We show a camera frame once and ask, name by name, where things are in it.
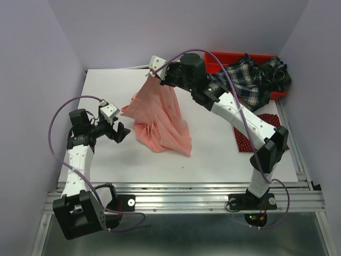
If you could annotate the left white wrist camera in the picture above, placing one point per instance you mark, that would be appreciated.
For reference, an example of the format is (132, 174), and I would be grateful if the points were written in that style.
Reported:
(109, 112)

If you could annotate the red polka dot skirt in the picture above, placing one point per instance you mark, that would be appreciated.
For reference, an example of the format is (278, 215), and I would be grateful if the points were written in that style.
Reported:
(260, 127)

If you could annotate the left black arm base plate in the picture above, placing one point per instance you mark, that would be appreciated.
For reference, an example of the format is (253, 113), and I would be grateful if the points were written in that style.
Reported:
(111, 200)

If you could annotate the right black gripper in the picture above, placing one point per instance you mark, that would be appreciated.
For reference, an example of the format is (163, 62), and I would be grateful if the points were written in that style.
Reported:
(171, 66)

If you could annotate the pink pleated skirt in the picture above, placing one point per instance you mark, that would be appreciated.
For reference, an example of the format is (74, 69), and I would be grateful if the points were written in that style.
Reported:
(158, 122)

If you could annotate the aluminium frame rail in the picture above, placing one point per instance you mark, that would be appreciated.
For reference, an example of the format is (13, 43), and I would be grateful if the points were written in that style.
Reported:
(180, 201)

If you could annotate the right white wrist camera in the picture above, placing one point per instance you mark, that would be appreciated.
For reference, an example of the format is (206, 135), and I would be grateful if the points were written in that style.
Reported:
(157, 64)

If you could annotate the plaid navy skirt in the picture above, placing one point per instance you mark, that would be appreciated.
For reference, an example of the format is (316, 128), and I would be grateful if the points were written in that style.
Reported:
(254, 83)

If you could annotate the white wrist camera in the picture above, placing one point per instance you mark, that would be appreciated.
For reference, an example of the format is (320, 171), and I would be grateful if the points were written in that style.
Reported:
(157, 64)
(109, 112)

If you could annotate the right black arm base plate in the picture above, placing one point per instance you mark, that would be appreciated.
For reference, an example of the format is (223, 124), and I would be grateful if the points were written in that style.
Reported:
(255, 209)

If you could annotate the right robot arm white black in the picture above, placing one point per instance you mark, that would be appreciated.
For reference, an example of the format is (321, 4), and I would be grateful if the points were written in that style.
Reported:
(268, 142)

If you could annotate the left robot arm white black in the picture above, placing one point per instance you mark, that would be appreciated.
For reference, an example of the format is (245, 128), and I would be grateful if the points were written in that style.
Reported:
(80, 210)

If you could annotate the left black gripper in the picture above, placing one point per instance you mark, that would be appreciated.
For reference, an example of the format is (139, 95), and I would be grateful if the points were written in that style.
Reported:
(121, 132)

